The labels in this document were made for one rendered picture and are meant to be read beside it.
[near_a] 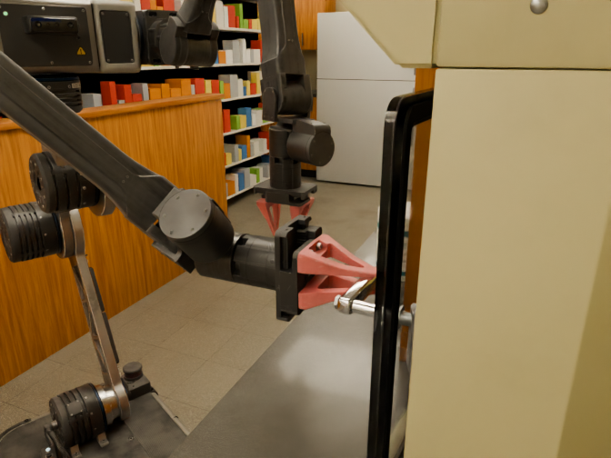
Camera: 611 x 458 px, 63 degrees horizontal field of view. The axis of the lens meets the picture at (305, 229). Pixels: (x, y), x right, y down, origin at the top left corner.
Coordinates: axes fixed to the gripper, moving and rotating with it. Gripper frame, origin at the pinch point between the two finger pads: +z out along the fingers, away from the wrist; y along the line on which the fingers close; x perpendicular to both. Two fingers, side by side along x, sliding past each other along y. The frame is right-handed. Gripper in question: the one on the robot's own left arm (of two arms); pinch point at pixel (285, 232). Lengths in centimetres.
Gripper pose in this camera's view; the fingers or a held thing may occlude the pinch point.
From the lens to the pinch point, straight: 94.6
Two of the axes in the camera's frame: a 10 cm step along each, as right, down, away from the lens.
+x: 4.0, -3.1, 8.6
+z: 0.0, 9.4, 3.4
